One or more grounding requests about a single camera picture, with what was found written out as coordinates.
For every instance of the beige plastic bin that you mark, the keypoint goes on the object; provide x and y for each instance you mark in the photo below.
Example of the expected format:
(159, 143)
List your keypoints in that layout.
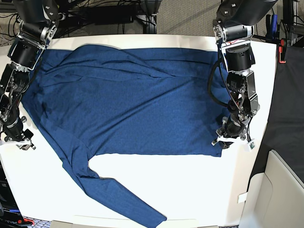
(275, 198)

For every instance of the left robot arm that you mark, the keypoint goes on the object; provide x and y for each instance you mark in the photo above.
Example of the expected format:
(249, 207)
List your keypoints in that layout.
(233, 28)

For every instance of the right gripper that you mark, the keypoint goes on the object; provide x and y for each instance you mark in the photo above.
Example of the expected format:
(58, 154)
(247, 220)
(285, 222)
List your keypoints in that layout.
(13, 129)

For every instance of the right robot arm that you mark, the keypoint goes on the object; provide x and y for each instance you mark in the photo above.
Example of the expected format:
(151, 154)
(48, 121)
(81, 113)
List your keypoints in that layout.
(39, 22)

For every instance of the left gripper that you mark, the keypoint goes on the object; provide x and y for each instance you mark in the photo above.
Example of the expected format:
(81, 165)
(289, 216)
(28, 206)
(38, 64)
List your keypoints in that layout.
(232, 127)

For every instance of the blue handled tool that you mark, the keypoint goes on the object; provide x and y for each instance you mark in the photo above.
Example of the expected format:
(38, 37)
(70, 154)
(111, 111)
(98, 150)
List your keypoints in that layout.
(273, 28)

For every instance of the blue long-sleeve shirt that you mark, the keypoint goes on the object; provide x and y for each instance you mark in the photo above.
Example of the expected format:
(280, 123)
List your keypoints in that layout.
(100, 100)

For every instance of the red and black clamp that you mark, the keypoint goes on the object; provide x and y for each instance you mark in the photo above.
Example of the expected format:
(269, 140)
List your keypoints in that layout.
(282, 50)

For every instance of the black box red button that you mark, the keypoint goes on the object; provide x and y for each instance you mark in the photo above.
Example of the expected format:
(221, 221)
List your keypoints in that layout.
(14, 220)

